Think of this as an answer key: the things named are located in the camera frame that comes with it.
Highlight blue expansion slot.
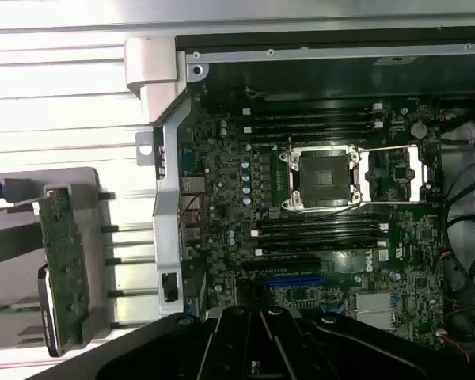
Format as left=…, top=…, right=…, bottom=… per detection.
left=266, top=276, right=325, bottom=288

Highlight black expansion slot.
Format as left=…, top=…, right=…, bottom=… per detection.
left=241, top=256, right=321, bottom=270

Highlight silver chipset heat sink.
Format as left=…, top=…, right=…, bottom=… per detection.
left=354, top=291, right=395, bottom=330

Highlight RAM slot white latches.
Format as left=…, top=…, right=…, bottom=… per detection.
left=253, top=240, right=388, bottom=257
left=251, top=222, right=390, bottom=238

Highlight open grey PC case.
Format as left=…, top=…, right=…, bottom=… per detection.
left=123, top=24, right=475, bottom=357

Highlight green motherboard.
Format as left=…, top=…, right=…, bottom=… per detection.
left=180, top=94, right=447, bottom=349

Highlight CPU socket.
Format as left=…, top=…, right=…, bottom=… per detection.
left=279, top=144, right=365, bottom=211

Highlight grey parts rack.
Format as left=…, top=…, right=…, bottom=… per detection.
left=0, top=166, right=120, bottom=357

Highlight metal socket cover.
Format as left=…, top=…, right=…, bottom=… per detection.
left=362, top=144, right=431, bottom=204

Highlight green RAM stick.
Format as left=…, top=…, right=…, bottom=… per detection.
left=0, top=302, right=41, bottom=314

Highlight thin metal locking lever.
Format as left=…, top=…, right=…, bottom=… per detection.
left=355, top=144, right=419, bottom=153

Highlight thin red wire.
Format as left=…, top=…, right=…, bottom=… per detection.
left=435, top=331, right=473, bottom=364

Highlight black internal wire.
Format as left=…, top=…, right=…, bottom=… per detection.
left=442, top=253, right=475, bottom=342
left=444, top=160, right=475, bottom=241

